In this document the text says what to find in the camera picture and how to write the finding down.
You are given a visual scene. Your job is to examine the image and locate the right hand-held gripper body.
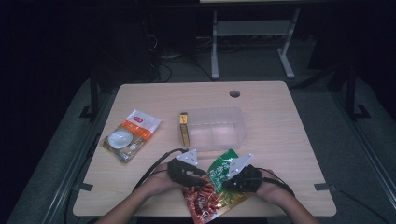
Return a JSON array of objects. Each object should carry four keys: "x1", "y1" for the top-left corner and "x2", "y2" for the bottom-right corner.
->
[{"x1": 224, "y1": 152, "x2": 263, "y2": 194}]

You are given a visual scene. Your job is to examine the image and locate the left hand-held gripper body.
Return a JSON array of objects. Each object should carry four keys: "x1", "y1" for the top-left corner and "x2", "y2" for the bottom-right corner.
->
[{"x1": 167, "y1": 148, "x2": 206, "y2": 189}]

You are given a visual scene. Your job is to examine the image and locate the green and red food packet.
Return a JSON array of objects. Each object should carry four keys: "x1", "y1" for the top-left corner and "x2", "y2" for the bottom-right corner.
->
[{"x1": 181, "y1": 148, "x2": 255, "y2": 224}]

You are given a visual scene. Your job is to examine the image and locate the small yellow brown packet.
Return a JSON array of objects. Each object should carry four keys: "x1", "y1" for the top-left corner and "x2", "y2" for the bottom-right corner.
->
[{"x1": 179, "y1": 112, "x2": 191, "y2": 147}]

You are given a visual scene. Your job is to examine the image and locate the clear plastic container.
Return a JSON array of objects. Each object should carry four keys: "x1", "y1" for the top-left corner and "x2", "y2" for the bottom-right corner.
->
[{"x1": 177, "y1": 105, "x2": 247, "y2": 153}]

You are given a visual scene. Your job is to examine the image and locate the person's left hand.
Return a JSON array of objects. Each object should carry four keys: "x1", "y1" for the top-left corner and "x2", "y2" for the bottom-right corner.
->
[{"x1": 141, "y1": 161, "x2": 185, "y2": 198}]

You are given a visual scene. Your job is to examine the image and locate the person's right hand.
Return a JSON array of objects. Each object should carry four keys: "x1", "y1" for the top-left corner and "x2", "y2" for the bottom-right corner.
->
[{"x1": 255, "y1": 169, "x2": 295, "y2": 206}]

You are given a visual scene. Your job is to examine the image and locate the white and orange food packet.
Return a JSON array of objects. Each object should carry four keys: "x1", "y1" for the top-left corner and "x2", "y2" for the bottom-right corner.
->
[{"x1": 102, "y1": 108, "x2": 162, "y2": 163}]

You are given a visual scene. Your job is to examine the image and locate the black metal stand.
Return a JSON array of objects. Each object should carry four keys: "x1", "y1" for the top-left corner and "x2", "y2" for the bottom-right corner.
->
[
  {"x1": 345, "y1": 63, "x2": 372, "y2": 121},
  {"x1": 78, "y1": 69, "x2": 101, "y2": 122}
]

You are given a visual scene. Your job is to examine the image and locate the white metal stand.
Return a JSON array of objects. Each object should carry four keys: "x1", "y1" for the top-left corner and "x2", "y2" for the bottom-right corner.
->
[{"x1": 210, "y1": 7, "x2": 302, "y2": 80}]

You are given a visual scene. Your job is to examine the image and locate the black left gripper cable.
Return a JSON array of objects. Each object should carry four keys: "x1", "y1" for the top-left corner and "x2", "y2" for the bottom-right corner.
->
[{"x1": 133, "y1": 147, "x2": 190, "y2": 191}]

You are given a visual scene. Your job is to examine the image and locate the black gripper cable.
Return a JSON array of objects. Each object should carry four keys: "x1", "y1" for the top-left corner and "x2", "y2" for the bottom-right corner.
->
[
  {"x1": 257, "y1": 167, "x2": 296, "y2": 198},
  {"x1": 133, "y1": 147, "x2": 190, "y2": 191}
]

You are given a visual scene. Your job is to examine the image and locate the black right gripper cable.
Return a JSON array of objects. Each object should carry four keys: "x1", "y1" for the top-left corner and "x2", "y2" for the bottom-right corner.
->
[{"x1": 257, "y1": 167, "x2": 296, "y2": 198}]

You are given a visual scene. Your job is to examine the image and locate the grey table bracket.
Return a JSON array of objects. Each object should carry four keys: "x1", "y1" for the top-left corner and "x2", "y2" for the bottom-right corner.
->
[
  {"x1": 74, "y1": 182, "x2": 94, "y2": 192},
  {"x1": 314, "y1": 182, "x2": 337, "y2": 192}
]

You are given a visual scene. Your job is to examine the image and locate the black floor cables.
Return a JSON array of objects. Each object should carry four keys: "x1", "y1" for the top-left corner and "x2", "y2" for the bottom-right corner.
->
[{"x1": 146, "y1": 31, "x2": 216, "y2": 84}]

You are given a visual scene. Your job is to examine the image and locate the black floor cable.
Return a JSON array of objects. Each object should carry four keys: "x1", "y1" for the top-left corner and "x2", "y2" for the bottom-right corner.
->
[{"x1": 335, "y1": 188, "x2": 391, "y2": 224}]

